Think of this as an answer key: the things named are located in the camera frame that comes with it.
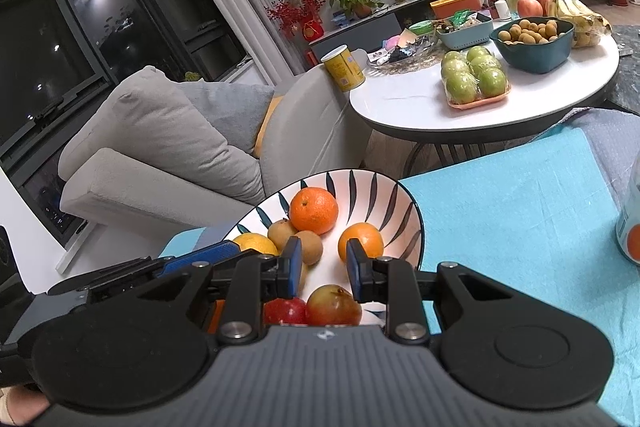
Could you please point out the teal rectangular basket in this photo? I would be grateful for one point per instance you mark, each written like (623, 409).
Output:
(465, 37)

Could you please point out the beige sofa cushion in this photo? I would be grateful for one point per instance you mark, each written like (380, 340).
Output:
(160, 132)

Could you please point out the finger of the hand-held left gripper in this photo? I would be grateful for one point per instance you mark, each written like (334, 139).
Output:
(115, 274)
(200, 255)

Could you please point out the red flower decoration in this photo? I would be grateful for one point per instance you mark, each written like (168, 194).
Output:
(297, 7)

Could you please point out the pile of longans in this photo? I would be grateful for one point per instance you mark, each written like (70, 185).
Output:
(532, 32)

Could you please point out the blue and grey striped cloth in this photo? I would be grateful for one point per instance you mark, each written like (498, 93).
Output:
(500, 207)

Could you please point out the bunch of bananas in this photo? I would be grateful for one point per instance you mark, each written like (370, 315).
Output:
(580, 19)

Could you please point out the green plastic container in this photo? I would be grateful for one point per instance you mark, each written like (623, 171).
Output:
(421, 28)

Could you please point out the orange rectangular box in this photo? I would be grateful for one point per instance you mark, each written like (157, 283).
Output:
(455, 7)

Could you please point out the beige sofa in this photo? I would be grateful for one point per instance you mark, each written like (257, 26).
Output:
(310, 132)

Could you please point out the orange tangerine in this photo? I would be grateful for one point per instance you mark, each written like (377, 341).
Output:
(365, 239)
(314, 210)
(217, 317)

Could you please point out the dark patterned rug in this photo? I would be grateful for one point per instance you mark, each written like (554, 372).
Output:
(627, 67)

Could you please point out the glass tray of snacks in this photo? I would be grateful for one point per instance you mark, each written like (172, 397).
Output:
(405, 57)

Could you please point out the red peach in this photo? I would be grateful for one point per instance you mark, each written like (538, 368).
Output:
(545, 2)

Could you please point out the yellow tin can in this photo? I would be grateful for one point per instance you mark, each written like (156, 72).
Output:
(344, 69)

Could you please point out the yellow lemon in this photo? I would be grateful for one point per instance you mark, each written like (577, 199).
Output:
(255, 244)

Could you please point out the red tomato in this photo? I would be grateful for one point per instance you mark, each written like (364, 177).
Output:
(285, 311)

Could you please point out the yellow throw pillow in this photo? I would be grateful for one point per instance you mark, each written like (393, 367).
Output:
(265, 127)

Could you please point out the grey television cabinet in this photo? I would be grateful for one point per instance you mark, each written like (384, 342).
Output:
(360, 32)

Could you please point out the dark framed window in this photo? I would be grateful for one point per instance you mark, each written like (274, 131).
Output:
(75, 32)

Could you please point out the brown kiwi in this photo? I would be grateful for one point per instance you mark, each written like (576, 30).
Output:
(281, 232)
(311, 247)

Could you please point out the clear bottle with orange label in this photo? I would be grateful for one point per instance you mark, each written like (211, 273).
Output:
(629, 227)

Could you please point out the person's left hand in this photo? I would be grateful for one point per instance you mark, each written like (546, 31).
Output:
(17, 409)

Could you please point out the red apples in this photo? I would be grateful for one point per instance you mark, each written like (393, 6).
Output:
(530, 7)

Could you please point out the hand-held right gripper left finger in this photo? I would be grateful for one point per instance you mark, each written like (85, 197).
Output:
(292, 269)

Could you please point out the white bowl with dark stripes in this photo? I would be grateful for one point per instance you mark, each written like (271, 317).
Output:
(370, 192)

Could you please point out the red yellow apple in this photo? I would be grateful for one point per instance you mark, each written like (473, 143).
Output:
(334, 307)

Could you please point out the grey throw pillow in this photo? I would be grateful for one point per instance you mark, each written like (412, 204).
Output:
(225, 112)

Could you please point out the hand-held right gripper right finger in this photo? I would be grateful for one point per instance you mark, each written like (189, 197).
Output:
(356, 272)

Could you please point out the small white jar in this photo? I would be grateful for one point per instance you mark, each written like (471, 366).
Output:
(502, 9)

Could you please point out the pack of green apples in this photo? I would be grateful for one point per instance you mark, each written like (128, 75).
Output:
(475, 79)

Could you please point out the teal bowl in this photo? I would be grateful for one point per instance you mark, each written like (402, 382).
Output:
(535, 57)

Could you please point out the round white table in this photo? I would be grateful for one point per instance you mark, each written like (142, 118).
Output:
(400, 102)

